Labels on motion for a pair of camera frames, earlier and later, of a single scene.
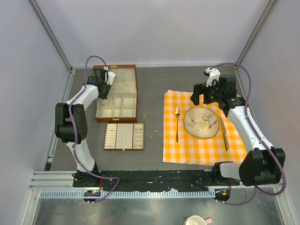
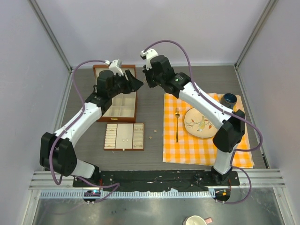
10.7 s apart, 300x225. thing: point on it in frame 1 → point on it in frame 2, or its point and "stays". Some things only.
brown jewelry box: x=121 y=105 stays
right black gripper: x=198 y=89 → x=147 y=73
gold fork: x=177 y=114 stays
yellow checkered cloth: x=202 y=134 stays
